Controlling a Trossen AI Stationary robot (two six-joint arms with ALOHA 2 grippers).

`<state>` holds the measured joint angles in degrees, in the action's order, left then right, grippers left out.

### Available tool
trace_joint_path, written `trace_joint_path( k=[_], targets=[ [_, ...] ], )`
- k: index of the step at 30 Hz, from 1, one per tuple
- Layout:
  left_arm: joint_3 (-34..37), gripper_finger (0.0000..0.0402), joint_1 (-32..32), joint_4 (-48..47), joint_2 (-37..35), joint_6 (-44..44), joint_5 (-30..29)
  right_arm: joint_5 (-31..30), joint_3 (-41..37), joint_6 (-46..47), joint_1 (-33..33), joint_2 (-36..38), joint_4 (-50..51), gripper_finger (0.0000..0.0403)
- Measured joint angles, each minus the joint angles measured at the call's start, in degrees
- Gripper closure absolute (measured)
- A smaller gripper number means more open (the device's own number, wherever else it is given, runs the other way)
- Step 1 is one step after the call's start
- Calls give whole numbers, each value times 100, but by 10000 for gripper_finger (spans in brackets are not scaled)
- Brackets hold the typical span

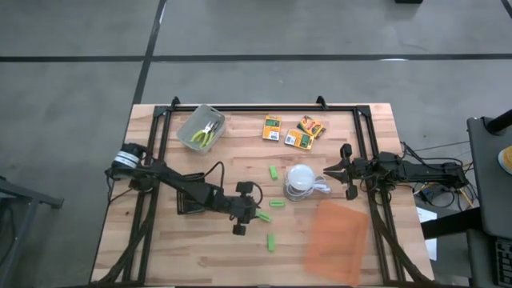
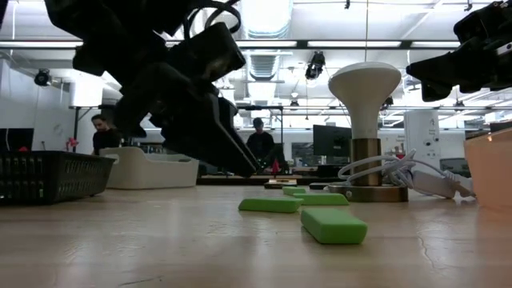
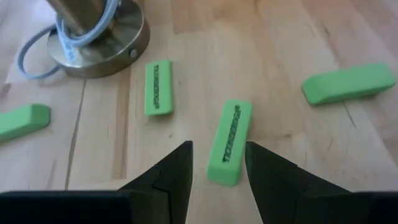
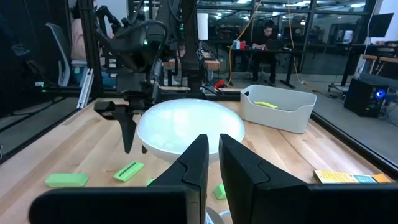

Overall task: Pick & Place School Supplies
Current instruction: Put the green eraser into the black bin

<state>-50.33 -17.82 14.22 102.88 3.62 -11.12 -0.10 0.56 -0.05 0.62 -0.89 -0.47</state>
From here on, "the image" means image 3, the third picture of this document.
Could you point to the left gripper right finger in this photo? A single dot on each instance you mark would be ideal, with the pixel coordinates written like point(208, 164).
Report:
point(295, 199)

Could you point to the brass lamp with white shade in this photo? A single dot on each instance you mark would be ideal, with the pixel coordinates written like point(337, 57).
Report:
point(124, 40)

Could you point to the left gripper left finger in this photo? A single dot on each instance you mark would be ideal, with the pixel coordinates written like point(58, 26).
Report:
point(149, 202)

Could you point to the green rectangular eraser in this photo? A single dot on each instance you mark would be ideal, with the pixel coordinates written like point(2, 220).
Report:
point(348, 84)
point(230, 143)
point(158, 88)
point(21, 123)

